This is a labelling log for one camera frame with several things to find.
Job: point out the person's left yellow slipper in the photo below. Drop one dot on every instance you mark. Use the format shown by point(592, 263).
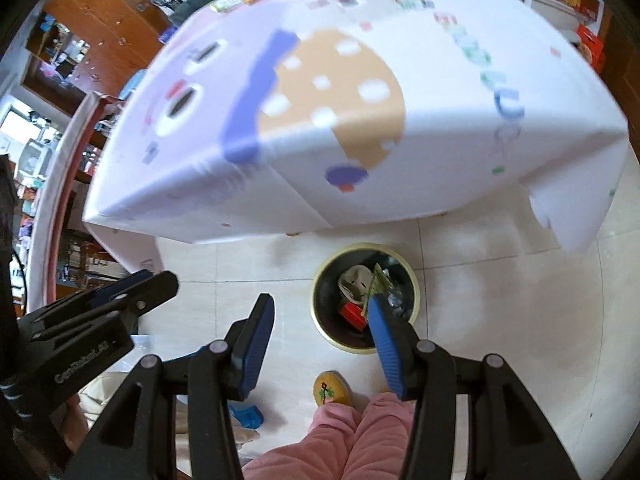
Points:
point(330, 387)

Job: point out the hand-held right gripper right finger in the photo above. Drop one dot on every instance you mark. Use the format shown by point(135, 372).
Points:
point(387, 350)

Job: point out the small blue floor object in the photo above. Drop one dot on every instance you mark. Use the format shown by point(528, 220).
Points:
point(245, 415)

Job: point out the blue tissue pack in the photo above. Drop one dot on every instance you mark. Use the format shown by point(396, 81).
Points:
point(167, 35)

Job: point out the beige cloth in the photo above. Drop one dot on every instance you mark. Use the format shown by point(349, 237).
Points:
point(352, 282)

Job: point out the small yellow green packet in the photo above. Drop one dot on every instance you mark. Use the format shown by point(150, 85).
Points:
point(225, 6)

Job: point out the green snack wrapper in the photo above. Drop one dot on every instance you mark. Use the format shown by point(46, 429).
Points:
point(381, 280)

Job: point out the red gift bag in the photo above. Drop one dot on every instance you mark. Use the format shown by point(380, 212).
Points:
point(590, 47)

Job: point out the blue round stool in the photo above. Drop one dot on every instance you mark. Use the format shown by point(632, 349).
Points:
point(132, 85)

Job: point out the yellow rimmed dark trash bin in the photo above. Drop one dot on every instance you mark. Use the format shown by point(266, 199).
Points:
point(330, 330)

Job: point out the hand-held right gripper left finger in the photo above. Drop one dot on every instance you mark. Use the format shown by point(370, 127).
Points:
point(255, 355)

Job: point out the dining table with red cloth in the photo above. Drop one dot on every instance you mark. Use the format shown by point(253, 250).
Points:
point(55, 185)

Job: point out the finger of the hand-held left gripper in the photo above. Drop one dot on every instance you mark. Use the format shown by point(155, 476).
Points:
point(155, 291)
point(125, 284)

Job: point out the cartoon printed tablecloth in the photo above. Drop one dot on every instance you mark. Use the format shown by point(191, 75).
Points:
point(440, 135)

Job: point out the wooden cabinet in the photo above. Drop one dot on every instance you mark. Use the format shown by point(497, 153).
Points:
point(100, 15)

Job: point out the white appliance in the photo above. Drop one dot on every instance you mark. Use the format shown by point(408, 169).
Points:
point(35, 157)

